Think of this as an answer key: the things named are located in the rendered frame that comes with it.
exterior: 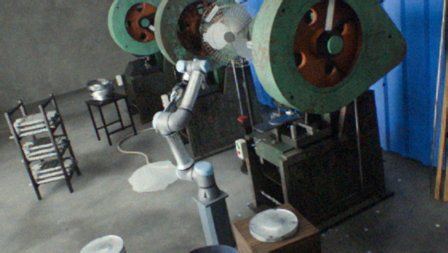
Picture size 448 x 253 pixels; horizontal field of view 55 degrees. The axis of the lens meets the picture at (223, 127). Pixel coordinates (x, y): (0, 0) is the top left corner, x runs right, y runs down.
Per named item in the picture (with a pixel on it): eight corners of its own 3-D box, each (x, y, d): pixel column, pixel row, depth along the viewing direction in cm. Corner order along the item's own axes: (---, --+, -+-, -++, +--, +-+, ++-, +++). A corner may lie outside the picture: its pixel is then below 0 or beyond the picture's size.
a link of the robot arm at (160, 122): (196, 186, 285) (166, 119, 257) (178, 182, 294) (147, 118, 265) (205, 174, 293) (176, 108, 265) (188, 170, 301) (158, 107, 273)
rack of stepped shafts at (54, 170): (77, 191, 434) (46, 103, 400) (32, 202, 432) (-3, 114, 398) (85, 173, 475) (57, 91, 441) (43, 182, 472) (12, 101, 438)
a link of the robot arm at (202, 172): (209, 188, 277) (205, 170, 272) (193, 185, 285) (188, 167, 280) (219, 179, 286) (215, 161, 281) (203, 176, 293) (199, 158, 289)
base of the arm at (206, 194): (206, 204, 279) (202, 190, 275) (194, 195, 291) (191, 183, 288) (225, 194, 285) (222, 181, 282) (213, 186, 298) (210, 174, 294)
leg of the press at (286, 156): (297, 246, 293) (278, 125, 261) (287, 238, 303) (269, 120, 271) (394, 195, 328) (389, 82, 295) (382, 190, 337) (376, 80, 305)
